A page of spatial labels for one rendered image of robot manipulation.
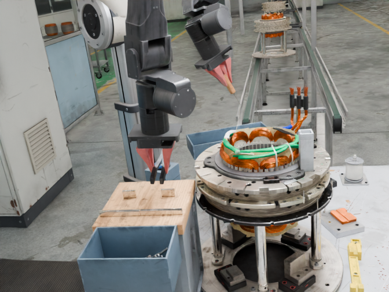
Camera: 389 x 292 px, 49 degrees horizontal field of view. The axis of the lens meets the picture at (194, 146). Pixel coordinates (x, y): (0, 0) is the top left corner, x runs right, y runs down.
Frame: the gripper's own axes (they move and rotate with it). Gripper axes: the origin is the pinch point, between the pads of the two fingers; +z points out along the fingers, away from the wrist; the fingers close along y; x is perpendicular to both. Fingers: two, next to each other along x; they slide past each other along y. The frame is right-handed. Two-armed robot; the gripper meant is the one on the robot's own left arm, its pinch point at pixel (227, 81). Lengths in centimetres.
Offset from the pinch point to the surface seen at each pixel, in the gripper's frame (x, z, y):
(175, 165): -1.3, 10.0, -26.5
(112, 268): -38, 1, -53
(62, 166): 245, 58, -61
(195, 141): 10.6, 13.2, -14.7
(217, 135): 8.8, 15.6, -8.1
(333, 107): 75, 77, 79
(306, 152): -37.3, 10.5, -7.6
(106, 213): -24, -2, -48
